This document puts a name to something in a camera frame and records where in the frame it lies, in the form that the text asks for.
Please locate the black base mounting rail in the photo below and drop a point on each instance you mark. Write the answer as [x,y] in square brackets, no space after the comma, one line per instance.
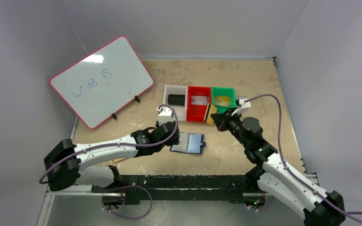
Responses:
[229,188]

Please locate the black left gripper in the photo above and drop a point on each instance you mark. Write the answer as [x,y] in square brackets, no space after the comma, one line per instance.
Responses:
[176,142]

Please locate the gold credit card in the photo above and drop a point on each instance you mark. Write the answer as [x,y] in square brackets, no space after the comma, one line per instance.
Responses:
[223,101]

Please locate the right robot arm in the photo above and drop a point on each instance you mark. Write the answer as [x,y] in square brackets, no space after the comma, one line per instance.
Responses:
[272,174]

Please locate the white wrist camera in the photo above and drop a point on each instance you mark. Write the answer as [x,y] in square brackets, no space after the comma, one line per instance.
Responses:
[165,115]
[242,105]

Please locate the pink framed whiteboard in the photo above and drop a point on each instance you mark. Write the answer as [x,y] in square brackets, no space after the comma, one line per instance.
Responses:
[101,84]

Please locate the orange circuit board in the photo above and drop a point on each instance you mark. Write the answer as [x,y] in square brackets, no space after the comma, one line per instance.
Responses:
[118,160]

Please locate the black card in bin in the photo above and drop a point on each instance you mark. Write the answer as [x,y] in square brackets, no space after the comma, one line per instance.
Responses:
[176,99]

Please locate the silver credit card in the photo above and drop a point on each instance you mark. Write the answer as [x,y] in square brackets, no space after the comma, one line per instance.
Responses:
[199,100]

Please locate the green plastic bin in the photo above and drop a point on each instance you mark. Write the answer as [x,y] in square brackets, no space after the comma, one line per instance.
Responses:
[222,91]

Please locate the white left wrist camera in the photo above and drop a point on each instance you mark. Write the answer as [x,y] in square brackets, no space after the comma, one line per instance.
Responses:
[165,115]

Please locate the white plastic bin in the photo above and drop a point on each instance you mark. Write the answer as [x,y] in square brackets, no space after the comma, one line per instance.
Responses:
[181,111]

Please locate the red plastic bin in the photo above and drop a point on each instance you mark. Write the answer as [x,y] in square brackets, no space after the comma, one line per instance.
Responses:
[196,113]

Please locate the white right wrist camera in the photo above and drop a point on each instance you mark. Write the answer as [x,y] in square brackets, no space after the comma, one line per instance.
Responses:
[242,105]

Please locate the blue leather card holder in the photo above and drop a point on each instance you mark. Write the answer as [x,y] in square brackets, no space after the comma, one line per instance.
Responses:
[190,143]

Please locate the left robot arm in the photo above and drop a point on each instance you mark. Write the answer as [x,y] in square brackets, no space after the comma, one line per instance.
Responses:
[66,160]

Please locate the aluminium frame rail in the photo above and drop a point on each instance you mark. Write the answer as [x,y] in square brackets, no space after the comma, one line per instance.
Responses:
[86,182]

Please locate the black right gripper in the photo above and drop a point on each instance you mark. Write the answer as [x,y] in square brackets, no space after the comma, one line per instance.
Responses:
[224,117]

